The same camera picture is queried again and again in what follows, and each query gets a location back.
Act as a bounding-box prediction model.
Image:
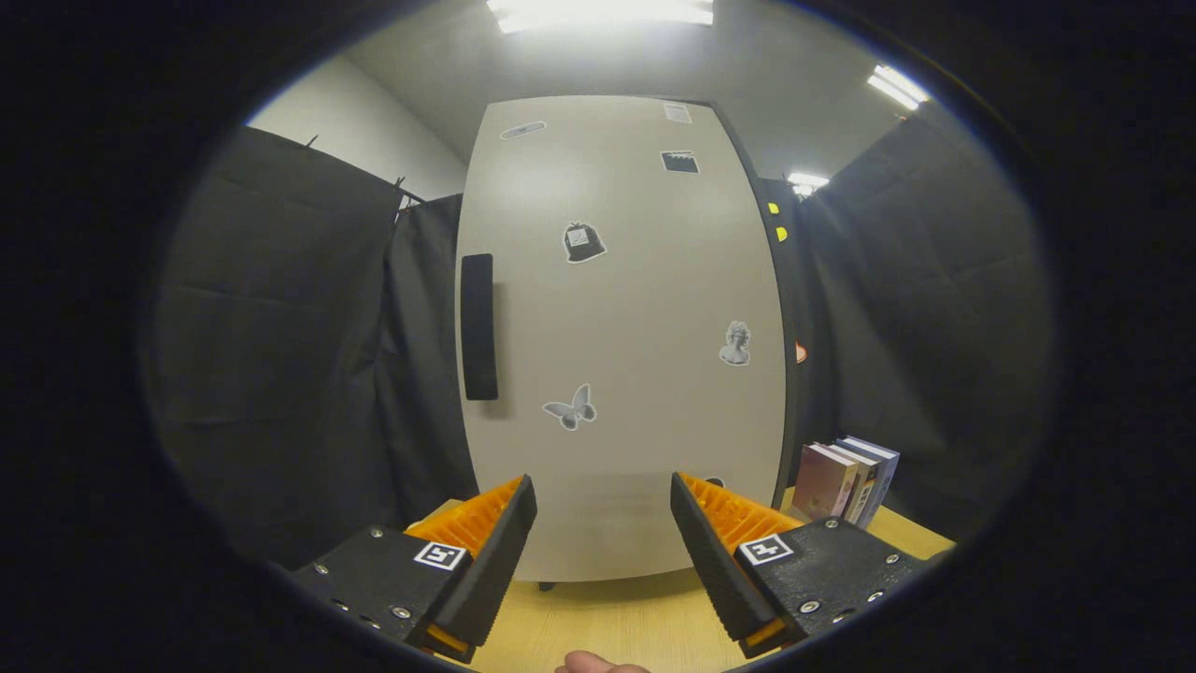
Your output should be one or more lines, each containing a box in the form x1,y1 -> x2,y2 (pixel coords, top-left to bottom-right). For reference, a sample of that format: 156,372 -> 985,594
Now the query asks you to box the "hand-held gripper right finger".
670,471 -> 937,660

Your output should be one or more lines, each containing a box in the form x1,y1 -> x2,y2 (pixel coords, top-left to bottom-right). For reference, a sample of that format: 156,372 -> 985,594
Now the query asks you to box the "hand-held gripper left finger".
285,474 -> 540,665

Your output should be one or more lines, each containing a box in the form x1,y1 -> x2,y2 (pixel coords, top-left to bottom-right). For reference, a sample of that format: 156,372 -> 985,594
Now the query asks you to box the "black door handle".
460,253 -> 499,401

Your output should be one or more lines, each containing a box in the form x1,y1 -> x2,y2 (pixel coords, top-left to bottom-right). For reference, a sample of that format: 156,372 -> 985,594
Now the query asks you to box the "beige cabinet door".
455,95 -> 789,583

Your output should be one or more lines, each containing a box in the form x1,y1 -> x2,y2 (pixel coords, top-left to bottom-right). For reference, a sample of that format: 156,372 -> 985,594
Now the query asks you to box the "grey cabinet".
455,93 -> 810,593

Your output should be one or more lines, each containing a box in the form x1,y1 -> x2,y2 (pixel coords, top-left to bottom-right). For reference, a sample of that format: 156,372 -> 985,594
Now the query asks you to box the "white spine book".
827,441 -> 881,524

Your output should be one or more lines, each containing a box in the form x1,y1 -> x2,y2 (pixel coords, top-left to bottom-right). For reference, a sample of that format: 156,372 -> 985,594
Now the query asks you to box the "large ceiling light panel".
486,0 -> 716,35

